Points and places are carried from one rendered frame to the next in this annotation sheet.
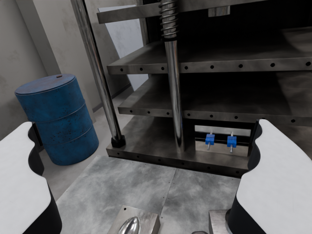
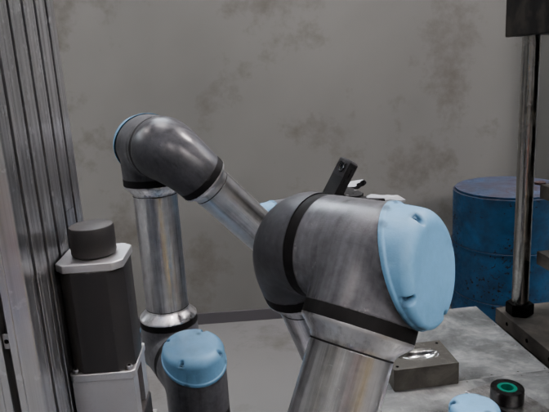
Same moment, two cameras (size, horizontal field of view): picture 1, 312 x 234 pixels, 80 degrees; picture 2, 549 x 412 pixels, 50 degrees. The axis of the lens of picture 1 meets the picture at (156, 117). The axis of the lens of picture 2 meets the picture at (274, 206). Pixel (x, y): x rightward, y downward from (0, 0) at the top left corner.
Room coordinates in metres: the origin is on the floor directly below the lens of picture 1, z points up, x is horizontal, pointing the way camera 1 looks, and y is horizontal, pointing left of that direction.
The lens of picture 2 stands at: (-0.83, -1.03, 1.76)
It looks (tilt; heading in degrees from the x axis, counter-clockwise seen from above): 14 degrees down; 59
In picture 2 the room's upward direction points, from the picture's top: 3 degrees counter-clockwise
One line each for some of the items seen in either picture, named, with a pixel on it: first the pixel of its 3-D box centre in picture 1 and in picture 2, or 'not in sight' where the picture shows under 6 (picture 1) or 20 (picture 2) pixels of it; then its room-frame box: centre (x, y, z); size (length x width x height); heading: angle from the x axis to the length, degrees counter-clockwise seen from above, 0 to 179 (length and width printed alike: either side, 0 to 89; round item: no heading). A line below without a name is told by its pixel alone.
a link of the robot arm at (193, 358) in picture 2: not in sight; (194, 372); (-0.46, -0.09, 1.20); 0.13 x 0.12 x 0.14; 87
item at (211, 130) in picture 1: (223, 116); not in sight; (1.00, -0.42, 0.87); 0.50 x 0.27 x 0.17; 155
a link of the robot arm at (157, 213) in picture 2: not in sight; (162, 251); (-0.45, 0.04, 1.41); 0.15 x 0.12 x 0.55; 87
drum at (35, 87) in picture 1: (62, 119); (506, 261); (2.12, 1.16, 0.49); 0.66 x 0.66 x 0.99
